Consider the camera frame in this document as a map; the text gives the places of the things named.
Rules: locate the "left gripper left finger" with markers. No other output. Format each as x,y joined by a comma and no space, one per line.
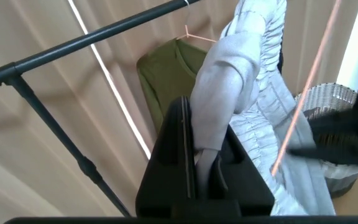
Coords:
166,174

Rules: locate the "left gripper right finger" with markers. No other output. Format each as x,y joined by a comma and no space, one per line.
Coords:
244,186

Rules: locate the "pale grey shorts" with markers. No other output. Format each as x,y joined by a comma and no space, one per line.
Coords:
222,77

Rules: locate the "white laundry basket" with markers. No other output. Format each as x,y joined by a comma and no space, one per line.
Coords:
328,96

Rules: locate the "black clothes rack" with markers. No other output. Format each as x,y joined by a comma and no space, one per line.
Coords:
73,42

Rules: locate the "green long-sleeved shirt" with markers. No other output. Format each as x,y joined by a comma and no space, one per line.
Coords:
166,77

